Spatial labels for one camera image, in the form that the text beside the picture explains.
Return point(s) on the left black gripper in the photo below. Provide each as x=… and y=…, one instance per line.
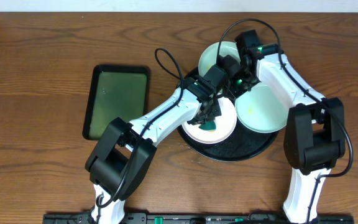
x=208, y=111

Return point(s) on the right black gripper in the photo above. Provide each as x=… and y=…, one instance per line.
x=233, y=90

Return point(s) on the green yellow sponge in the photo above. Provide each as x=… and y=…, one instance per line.
x=208, y=126

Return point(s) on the pink white plate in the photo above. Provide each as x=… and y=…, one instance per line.
x=225, y=125

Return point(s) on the green plate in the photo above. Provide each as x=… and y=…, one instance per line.
x=260, y=110
x=208, y=57

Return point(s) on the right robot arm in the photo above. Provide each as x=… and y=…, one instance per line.
x=314, y=134

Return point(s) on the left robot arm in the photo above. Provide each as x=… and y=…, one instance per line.
x=123, y=154

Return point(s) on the round black tray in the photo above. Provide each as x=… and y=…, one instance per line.
x=242, y=144

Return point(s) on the black rectangular tray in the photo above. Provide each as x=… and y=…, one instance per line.
x=115, y=91

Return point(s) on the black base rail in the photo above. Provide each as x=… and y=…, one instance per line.
x=142, y=218

